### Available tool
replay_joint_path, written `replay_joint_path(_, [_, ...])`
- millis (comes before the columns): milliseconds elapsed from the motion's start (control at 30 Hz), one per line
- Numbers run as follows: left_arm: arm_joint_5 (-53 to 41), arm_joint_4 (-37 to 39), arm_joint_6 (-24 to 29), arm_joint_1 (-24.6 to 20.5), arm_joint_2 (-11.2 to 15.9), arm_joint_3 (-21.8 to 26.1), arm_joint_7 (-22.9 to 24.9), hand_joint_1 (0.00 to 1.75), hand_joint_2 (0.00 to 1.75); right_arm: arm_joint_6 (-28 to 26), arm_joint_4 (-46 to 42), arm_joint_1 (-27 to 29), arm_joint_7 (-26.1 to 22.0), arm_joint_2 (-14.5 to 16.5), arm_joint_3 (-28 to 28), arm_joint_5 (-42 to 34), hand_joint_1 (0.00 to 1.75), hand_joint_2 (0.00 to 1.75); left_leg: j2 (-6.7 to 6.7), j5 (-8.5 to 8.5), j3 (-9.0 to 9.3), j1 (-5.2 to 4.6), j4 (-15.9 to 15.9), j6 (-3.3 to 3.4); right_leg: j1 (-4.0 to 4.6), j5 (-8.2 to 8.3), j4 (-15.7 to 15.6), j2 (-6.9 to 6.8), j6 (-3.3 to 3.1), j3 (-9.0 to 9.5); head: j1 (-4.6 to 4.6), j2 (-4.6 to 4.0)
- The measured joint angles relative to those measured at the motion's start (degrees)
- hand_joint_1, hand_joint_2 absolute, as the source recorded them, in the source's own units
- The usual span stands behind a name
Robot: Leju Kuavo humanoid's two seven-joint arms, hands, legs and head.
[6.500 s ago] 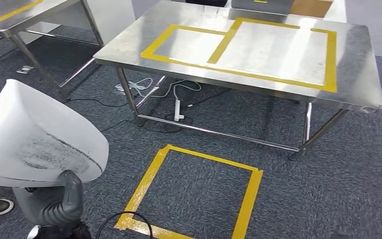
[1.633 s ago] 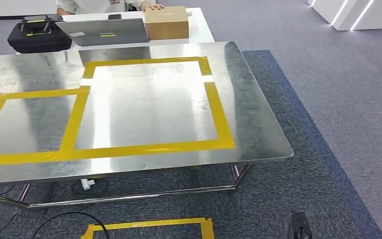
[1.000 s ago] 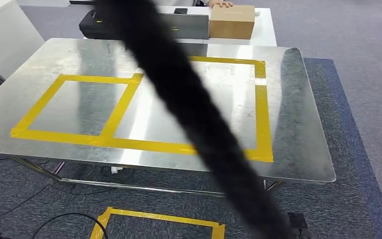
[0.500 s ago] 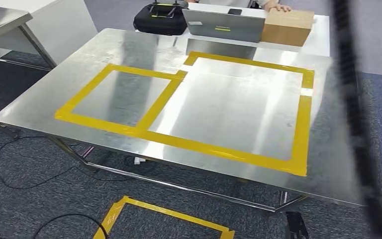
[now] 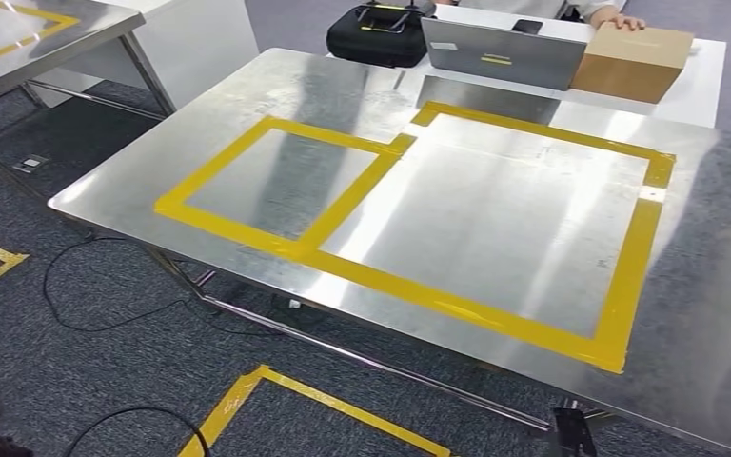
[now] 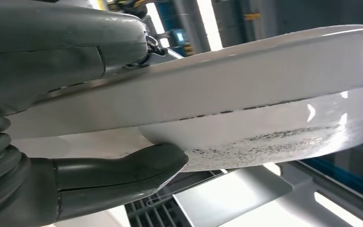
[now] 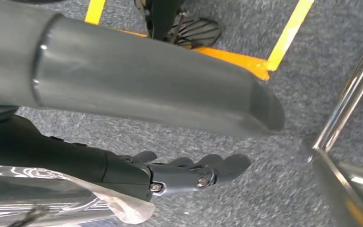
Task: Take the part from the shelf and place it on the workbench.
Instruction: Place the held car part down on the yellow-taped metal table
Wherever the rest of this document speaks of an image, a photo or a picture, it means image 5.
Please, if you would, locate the grey laptop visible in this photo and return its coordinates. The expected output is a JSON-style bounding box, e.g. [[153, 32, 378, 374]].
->
[[419, 16, 592, 93]]

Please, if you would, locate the stainless steel table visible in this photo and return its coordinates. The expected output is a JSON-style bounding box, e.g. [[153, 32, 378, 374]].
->
[[0, 0, 179, 122]]

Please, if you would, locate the person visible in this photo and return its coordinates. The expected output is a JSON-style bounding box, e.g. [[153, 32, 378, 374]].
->
[[434, 0, 648, 32]]

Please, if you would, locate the person's left hand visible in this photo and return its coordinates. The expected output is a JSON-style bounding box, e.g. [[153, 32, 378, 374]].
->
[[590, 4, 648, 32]]

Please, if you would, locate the metal floor outlet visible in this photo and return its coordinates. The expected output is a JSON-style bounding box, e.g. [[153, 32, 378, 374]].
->
[[11, 153, 50, 176]]

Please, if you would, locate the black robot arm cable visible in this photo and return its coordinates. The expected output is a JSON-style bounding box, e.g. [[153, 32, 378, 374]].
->
[[59, 406, 213, 457]]

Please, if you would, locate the stainless steel workbench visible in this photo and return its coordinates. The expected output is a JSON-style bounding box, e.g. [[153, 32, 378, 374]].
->
[[47, 46, 731, 457]]

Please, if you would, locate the black carrying case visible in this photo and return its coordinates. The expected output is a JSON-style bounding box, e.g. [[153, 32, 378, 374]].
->
[[326, 1, 437, 70]]

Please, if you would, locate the brown cardboard box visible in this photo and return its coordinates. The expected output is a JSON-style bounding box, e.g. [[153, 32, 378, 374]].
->
[[569, 21, 697, 106]]

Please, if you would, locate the black right robot foot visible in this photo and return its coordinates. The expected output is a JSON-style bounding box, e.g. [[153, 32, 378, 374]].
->
[[549, 406, 602, 457]]

